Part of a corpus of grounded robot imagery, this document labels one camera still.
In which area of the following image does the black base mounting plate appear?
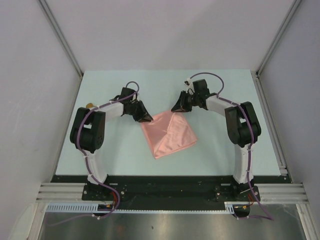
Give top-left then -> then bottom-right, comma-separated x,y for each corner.
81,175 -> 260,210

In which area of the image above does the gold spoon teal handle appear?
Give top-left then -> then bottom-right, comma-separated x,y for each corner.
85,103 -> 96,109

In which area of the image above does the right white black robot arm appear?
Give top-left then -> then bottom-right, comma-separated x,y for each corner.
171,79 -> 262,201

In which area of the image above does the aluminium frame post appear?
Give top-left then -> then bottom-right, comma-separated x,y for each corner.
255,0 -> 304,76
36,0 -> 84,79

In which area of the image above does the right aluminium table rail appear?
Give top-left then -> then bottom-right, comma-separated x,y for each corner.
250,71 -> 291,177

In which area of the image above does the right aluminium frame post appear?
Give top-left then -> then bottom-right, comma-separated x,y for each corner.
255,0 -> 304,76

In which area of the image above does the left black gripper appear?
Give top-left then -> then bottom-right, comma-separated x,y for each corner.
127,100 -> 153,123

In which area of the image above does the left aluminium frame post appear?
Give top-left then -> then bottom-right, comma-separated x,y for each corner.
36,0 -> 84,79

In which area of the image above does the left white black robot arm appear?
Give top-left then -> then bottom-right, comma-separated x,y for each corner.
69,87 -> 153,200

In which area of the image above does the white slotted cable duct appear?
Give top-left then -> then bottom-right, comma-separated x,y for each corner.
45,202 -> 250,215

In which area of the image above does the pink satin napkin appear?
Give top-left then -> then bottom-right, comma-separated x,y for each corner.
141,110 -> 198,159

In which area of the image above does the front aluminium cross rail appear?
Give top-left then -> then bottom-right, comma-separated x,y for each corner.
36,183 -> 309,205

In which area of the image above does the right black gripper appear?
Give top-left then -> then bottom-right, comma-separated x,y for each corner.
171,90 -> 200,113

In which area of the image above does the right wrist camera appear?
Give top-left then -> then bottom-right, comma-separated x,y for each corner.
184,78 -> 195,95

